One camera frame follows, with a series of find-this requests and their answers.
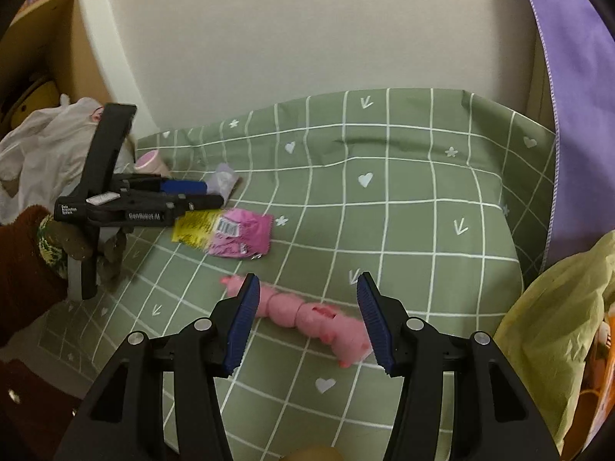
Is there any pale purple small wrapper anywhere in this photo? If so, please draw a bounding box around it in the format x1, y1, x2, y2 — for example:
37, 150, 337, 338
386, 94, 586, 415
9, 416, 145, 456
205, 163, 240, 202

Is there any yellow pink candy wrapper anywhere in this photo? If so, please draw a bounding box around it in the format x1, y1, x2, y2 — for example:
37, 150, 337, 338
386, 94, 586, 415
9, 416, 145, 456
172, 208, 274, 259

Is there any orange snack bag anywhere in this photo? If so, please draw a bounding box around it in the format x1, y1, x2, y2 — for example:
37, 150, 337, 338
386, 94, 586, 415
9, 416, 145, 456
561, 305, 614, 460

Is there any yellow-lined trash bin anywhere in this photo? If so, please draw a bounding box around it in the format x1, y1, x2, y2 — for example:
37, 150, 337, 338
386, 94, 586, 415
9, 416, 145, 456
494, 232, 614, 449

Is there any left hand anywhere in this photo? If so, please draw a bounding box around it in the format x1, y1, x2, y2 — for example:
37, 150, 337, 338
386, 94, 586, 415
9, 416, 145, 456
38, 216, 127, 284

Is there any pink white jar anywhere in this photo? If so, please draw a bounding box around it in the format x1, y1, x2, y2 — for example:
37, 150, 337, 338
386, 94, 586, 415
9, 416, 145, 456
135, 150, 171, 178

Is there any pink caterpillar toy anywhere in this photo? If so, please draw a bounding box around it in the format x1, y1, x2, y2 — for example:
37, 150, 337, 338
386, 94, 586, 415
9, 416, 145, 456
219, 274, 376, 368

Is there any white plastic bag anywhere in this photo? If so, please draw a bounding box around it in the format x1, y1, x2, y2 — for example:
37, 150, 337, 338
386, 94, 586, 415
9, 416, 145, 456
1, 98, 135, 225

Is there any green checkered tablecloth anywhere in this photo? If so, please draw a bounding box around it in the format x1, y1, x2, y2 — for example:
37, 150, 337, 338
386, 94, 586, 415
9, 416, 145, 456
36, 87, 559, 461

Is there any wooden shelf unit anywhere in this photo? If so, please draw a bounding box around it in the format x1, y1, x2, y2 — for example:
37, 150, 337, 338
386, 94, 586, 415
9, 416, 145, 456
1, 0, 111, 129

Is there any dark red left sleeve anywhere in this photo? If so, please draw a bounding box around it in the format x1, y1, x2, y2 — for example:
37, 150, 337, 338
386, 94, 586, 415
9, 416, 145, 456
1, 205, 80, 460

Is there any purple pillow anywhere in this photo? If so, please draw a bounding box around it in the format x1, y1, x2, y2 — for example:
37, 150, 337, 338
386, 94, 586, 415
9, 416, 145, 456
529, 0, 614, 267

